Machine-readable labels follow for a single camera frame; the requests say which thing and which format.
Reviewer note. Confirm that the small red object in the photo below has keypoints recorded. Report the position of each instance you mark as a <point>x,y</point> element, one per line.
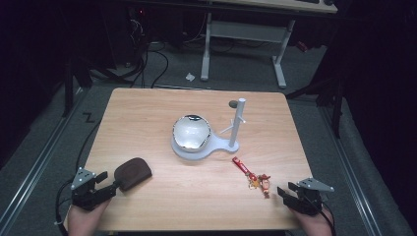
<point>302,46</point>

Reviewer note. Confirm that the black stand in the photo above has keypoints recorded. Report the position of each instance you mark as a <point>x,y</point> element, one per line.
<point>336,108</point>
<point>69,88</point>

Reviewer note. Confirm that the white paper scrap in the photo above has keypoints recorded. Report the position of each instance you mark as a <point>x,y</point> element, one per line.
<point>190,77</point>

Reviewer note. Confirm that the shiny silver bowl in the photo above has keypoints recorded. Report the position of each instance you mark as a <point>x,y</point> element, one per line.
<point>191,132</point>

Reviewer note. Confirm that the dark round disc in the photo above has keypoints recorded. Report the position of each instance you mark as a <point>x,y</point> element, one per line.
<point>233,104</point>

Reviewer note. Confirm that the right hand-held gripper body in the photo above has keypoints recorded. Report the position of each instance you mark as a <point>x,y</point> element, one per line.
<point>308,196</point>

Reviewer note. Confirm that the person's left hand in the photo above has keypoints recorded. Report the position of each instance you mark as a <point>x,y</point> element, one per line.
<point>86,220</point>

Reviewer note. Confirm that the brown pouch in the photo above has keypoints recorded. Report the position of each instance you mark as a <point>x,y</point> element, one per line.
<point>132,173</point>

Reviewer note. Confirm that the white frame desk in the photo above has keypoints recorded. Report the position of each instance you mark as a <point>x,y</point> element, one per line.
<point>246,31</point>

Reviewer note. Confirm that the white stand with pole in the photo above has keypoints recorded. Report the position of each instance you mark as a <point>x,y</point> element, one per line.
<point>234,131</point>

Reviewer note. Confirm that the person's right hand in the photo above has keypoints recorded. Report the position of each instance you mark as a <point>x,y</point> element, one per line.
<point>315,224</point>

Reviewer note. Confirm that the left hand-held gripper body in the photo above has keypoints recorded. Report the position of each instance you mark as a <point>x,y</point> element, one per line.
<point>86,193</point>

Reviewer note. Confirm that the metal floor rail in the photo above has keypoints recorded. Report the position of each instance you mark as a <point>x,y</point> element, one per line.
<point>39,164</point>
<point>350,170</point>

